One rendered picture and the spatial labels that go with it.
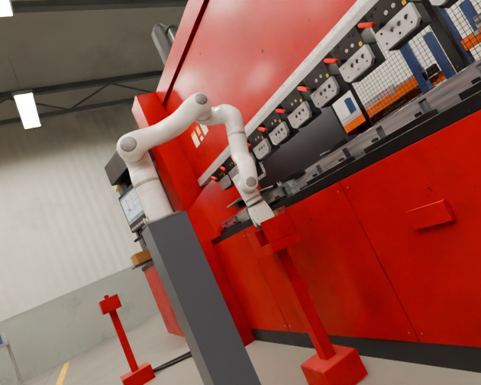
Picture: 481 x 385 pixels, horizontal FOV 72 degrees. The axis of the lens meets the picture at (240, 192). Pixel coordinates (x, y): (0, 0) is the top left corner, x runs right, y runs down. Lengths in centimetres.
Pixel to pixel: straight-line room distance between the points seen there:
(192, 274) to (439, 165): 101
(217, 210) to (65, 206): 643
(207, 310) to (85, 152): 823
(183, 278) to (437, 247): 97
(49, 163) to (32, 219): 141
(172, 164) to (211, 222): 60
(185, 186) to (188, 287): 154
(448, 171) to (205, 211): 205
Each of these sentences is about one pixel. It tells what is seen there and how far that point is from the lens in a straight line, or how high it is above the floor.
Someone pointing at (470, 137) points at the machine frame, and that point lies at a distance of 120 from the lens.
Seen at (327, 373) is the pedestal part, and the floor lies 11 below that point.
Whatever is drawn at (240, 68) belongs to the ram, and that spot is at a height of 168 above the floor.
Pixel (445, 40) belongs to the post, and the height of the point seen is 126.
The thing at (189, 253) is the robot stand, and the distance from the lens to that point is 148.
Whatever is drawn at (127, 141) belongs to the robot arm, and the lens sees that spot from 156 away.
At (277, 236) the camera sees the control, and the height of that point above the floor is 72.
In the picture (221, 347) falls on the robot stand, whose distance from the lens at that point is 151.
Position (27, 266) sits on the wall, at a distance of 879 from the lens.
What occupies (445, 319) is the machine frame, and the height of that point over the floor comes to 20.
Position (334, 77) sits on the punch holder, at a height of 124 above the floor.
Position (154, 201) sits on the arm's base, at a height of 109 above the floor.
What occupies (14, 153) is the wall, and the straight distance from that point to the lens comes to 954.
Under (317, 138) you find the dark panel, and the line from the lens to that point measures 244.
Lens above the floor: 78
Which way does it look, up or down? 7 degrees up
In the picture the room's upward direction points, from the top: 25 degrees counter-clockwise
